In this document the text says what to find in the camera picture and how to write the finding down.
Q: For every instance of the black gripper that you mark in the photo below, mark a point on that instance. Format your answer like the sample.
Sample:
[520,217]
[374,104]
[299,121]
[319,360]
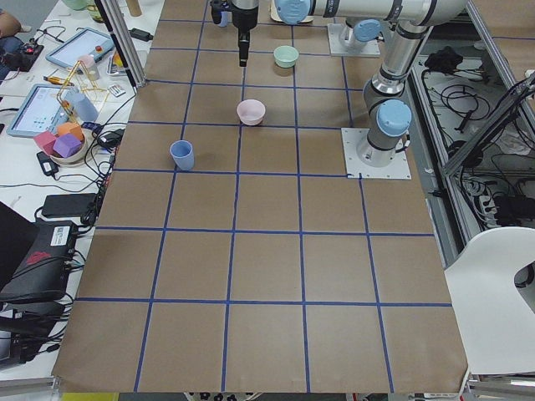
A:
[243,17]

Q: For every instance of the blue cup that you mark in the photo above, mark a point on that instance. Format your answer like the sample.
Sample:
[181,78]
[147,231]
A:
[183,155]
[224,19]
[82,106]

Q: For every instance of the green bowl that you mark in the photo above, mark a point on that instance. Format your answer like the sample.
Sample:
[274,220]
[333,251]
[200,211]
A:
[285,56]

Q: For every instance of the pink bowl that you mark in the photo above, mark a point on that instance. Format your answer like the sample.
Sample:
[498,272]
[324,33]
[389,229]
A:
[251,112]

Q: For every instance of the black power adapter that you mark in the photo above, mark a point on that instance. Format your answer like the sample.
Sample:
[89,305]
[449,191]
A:
[140,34]

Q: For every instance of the cardboard tube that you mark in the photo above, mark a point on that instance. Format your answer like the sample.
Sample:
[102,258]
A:
[134,8]

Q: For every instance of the small remote control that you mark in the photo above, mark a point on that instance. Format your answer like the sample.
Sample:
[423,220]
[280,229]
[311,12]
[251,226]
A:
[116,90]

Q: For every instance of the teach pendant tablet far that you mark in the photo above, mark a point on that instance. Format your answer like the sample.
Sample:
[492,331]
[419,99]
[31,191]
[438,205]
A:
[87,41]

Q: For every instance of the teach pendant tablet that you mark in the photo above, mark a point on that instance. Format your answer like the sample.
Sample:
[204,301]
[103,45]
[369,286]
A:
[41,110]
[87,41]

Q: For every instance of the pink cup on table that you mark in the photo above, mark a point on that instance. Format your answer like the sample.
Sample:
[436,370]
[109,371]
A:
[87,61]

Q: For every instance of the blue cup on rack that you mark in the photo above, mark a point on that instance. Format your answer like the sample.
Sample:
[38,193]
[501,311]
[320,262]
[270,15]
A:
[82,106]

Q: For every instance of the bowl of coloured blocks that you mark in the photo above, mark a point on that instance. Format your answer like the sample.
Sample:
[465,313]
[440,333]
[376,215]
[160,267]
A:
[67,147]

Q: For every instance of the teach pendant tablet near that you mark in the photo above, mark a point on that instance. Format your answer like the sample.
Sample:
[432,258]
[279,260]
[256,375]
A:
[41,110]

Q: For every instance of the black power brick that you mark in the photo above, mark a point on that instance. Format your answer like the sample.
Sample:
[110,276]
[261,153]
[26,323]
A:
[70,205]

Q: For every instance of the black laptop computer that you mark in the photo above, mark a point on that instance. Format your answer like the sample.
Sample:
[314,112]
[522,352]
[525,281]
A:
[35,258]

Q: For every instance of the white chair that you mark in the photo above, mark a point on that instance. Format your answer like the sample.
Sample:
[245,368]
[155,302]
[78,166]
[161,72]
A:
[495,321]

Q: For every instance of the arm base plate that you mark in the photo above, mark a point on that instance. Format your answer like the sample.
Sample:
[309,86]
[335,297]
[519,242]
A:
[363,161]
[369,50]

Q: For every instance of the aluminium frame post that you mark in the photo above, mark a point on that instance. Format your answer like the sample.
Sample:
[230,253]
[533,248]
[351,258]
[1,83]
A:
[120,34]

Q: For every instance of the gold wire rack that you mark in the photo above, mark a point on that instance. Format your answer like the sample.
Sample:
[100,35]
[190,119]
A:
[80,80]

